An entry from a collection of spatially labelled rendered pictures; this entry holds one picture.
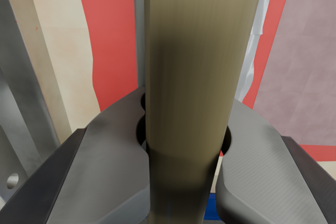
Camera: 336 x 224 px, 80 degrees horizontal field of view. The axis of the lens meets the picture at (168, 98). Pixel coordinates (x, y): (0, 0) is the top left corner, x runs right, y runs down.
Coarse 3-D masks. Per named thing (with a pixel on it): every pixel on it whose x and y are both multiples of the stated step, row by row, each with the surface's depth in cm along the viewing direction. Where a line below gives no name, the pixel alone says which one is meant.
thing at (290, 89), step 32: (96, 32) 24; (128, 32) 24; (96, 64) 26; (128, 64) 26; (256, 64) 25; (288, 64) 25; (320, 64) 25; (96, 96) 28; (256, 96) 28; (288, 96) 28; (320, 96) 28; (288, 128) 31; (320, 128) 30; (320, 160) 34
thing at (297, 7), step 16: (96, 0) 22; (112, 0) 22; (128, 0) 22; (272, 0) 21; (288, 0) 21; (304, 0) 21; (320, 0) 21; (96, 16) 23; (112, 16) 23; (128, 16) 23; (272, 16) 22; (288, 16) 22; (304, 16) 22; (320, 16) 22; (272, 32) 23; (288, 32) 23; (304, 32) 23; (320, 32) 23
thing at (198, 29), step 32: (160, 0) 5; (192, 0) 5; (224, 0) 5; (256, 0) 5; (160, 32) 5; (192, 32) 5; (224, 32) 5; (160, 64) 6; (192, 64) 6; (224, 64) 6; (160, 96) 6; (192, 96) 6; (224, 96) 6; (160, 128) 7; (192, 128) 7; (224, 128) 7; (160, 160) 8; (192, 160) 8; (160, 192) 9; (192, 192) 9
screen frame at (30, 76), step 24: (0, 0) 19; (24, 0) 21; (0, 24) 20; (24, 24) 21; (0, 48) 21; (24, 48) 21; (24, 72) 23; (48, 72) 25; (24, 96) 24; (48, 96) 25; (24, 120) 26; (48, 120) 26; (48, 144) 29
